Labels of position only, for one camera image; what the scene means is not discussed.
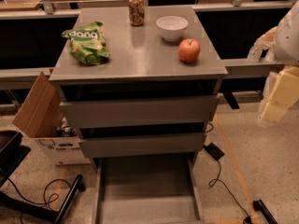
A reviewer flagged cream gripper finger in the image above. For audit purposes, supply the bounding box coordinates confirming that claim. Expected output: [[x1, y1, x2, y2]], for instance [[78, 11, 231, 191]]
[[259, 66, 299, 123]]

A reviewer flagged red apple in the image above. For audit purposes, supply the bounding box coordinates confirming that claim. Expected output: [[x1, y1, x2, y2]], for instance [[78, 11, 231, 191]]
[[178, 38, 201, 63]]

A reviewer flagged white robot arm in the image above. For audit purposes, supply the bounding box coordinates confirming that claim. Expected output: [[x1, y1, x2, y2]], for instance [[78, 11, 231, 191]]
[[260, 1, 299, 122]]

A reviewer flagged grey drawer cabinet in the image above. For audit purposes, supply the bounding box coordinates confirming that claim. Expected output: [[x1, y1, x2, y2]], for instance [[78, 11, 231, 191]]
[[49, 5, 229, 165]]

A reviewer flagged grey middle drawer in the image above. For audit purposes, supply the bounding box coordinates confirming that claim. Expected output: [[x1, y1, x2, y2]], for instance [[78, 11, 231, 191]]
[[79, 133, 206, 158]]

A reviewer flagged grey open bottom drawer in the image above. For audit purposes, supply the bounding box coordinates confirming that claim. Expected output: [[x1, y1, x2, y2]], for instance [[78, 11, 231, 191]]
[[92, 154, 204, 224]]

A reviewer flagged grey top drawer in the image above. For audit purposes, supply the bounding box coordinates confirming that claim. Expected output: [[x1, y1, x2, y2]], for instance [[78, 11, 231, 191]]
[[60, 95, 219, 128]]

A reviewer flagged right clear pump bottle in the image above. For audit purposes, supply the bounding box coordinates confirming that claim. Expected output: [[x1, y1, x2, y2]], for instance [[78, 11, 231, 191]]
[[265, 49, 277, 63]]

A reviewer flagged clear pump bottle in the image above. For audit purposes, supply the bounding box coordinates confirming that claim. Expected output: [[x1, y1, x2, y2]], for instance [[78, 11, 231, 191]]
[[265, 49, 277, 63], [247, 38, 263, 63]]

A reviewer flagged left clear pump bottle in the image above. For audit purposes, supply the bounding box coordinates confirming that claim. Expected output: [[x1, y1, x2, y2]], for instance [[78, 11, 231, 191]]
[[247, 38, 263, 63]]

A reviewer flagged black power adapter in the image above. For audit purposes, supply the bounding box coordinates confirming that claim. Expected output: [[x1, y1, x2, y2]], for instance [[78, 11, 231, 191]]
[[204, 143, 224, 161]]

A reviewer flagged black floor bar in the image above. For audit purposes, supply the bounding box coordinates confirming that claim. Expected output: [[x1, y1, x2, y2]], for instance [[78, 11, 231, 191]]
[[252, 200, 278, 224]]

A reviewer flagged white ceramic bowl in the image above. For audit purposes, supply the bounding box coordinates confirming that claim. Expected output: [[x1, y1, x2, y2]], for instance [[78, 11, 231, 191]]
[[156, 16, 189, 42]]

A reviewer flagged patterned drink can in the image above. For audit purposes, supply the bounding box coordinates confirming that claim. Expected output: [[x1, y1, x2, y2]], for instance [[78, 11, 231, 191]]
[[129, 0, 145, 26]]

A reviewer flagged green dang snack bag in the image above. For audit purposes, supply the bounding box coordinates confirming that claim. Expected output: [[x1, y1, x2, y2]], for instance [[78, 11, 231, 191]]
[[62, 21, 110, 65]]

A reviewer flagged brown cardboard box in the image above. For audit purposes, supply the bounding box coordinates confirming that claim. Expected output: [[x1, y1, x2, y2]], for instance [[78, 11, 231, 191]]
[[13, 73, 90, 165]]

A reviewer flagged black chair base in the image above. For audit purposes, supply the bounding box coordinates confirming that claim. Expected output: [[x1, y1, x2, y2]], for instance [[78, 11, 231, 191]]
[[0, 131, 83, 224]]

